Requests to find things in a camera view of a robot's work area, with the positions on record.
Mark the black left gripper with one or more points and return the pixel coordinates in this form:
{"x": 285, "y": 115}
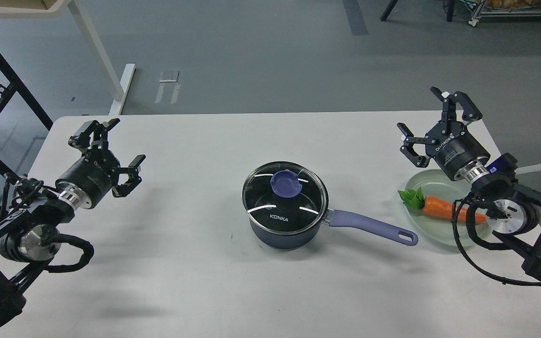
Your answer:
{"x": 97, "y": 171}

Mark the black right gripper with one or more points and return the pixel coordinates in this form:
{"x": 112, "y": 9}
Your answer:
{"x": 449, "y": 143}

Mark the glass pot lid blue knob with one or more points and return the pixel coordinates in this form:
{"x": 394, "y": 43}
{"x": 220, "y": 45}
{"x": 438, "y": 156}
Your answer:
{"x": 284, "y": 198}

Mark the blue saucepan with handle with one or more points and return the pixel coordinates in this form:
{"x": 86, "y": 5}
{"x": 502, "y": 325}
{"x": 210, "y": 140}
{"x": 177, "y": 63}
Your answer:
{"x": 337, "y": 218}

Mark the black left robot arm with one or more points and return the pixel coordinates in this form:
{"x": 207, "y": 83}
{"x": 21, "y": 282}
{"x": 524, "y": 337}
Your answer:
{"x": 30, "y": 242}

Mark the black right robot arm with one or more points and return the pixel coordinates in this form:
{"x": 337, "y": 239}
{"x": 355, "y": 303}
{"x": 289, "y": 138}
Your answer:
{"x": 499, "y": 213}

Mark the clear green glass plate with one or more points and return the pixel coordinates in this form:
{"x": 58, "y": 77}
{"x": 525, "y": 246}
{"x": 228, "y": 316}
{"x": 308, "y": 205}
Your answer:
{"x": 434, "y": 182}

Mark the orange toy carrot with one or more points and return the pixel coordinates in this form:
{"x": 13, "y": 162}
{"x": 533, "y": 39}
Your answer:
{"x": 430, "y": 207}

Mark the wheeled metal cart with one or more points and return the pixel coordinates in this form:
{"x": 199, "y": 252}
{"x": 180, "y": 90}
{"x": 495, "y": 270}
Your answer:
{"x": 504, "y": 8}

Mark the white desk frame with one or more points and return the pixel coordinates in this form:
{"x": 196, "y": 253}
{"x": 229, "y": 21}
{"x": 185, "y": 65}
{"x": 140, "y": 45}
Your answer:
{"x": 35, "y": 9}

